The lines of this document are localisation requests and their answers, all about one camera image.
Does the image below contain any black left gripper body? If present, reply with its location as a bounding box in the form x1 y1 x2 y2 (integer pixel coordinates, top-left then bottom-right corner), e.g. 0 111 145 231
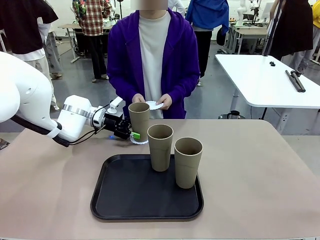
103 112 132 140

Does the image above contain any white doily coaster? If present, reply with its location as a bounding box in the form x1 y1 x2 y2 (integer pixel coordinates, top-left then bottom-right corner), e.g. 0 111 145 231
130 138 150 146

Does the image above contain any tall tan cup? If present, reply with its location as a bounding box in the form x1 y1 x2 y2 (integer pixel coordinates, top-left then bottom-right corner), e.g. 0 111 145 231
174 138 204 189
147 124 174 173
128 101 151 143

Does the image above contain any person's left forearm purple sleeve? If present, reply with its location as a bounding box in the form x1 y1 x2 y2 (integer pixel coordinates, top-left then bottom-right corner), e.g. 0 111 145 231
167 72 201 106

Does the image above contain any person's right forearm purple sleeve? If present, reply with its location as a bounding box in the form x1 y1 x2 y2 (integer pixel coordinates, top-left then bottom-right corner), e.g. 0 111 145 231
107 72 141 103

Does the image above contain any person's right hand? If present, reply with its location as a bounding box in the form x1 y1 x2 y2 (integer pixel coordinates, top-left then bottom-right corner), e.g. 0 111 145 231
132 93 147 104

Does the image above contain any person's left hand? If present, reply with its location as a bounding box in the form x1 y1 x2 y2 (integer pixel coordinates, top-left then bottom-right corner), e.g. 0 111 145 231
155 94 173 111

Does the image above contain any black plastic tray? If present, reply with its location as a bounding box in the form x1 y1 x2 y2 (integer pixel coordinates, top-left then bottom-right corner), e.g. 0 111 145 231
90 154 205 221

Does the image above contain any person in purple hoodie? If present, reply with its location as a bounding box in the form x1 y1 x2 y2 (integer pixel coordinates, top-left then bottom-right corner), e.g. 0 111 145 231
106 7 201 120

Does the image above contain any person in grey trousers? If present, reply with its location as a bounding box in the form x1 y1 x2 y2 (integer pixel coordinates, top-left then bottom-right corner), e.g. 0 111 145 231
37 14 63 81

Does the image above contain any black metal object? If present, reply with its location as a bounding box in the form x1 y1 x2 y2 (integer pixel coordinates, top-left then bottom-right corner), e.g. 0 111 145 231
218 109 245 120

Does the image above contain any person in plaid shirt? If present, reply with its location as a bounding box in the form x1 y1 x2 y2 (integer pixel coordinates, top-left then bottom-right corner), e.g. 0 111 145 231
72 0 113 83

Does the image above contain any grey lab table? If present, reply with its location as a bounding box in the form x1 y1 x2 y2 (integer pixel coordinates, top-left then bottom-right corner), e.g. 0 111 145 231
57 23 83 65

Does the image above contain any black hanging pouch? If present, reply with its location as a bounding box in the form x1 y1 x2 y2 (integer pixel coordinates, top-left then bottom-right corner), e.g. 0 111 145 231
216 28 227 47

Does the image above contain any person in black top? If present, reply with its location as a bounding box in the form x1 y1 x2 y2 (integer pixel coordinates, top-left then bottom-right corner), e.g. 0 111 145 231
0 0 61 81

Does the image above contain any person in blue shirt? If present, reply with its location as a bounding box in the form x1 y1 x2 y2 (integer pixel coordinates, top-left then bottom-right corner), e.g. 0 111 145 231
184 0 230 87

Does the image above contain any white rounded table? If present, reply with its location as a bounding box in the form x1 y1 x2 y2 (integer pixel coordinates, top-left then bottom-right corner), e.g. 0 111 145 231
214 53 320 121

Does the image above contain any beige lab table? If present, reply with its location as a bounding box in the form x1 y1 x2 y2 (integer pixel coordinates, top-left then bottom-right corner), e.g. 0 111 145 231
232 23 270 55

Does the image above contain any person in dark coat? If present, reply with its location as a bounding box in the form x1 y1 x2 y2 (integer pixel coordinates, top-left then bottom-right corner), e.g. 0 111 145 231
268 0 315 75

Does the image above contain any person in yellow top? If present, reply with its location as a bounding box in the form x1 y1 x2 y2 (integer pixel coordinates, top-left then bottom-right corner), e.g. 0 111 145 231
311 0 320 63

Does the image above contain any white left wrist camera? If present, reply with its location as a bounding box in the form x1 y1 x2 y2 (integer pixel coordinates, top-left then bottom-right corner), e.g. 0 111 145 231
109 96 124 112

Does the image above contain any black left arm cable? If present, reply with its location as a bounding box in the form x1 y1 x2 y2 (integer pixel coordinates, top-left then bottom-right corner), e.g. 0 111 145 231
9 113 101 148

